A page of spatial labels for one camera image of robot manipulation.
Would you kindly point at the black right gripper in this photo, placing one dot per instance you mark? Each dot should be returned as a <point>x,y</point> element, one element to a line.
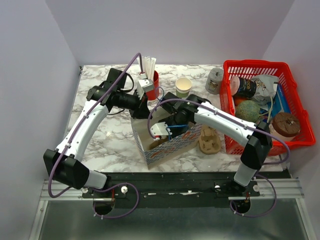
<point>167,121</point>

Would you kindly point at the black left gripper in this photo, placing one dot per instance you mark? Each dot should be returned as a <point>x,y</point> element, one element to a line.
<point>142,112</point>

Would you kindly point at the brown pulp cup carrier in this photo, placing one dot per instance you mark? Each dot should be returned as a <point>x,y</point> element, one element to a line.
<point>157,143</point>
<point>209,142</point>

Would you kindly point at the checkered paper takeout bag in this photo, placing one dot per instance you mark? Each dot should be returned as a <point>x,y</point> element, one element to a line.
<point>178,142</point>

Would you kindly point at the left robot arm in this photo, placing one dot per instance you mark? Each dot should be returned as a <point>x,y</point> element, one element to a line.
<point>63,164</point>

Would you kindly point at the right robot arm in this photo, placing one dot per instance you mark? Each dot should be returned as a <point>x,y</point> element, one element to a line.
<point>255,138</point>

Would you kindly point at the red plastic straw holder cup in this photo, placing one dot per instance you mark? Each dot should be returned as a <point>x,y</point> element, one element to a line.
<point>154,93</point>

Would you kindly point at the white wrapped straws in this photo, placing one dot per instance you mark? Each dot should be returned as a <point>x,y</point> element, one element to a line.
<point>148,65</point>

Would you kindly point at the grey marbled block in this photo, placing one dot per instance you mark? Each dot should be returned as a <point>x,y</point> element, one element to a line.
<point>214,81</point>

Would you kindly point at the green round sponge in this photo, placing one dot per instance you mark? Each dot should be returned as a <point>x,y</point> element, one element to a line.
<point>248,110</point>

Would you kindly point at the dark printed cup in basket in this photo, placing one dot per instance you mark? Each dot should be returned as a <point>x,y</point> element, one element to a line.
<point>242,87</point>

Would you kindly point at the red plastic basket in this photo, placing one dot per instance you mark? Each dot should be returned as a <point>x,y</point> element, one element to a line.
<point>249,68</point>

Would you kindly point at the crumpled silver snack bag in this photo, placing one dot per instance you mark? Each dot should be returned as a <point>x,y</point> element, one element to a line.
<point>266,88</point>

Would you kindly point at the blue package in basket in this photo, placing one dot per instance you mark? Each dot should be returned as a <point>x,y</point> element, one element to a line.
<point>280,104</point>

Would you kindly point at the brown round cake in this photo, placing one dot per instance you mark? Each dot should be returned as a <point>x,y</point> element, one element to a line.
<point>285,126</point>

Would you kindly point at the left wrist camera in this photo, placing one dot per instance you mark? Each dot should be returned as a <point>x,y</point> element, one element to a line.
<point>144,85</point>

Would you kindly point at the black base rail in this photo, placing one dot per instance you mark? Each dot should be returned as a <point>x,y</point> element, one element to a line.
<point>172,190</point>

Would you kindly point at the aluminium frame rail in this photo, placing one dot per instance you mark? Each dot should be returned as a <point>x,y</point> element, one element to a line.
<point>285,188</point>

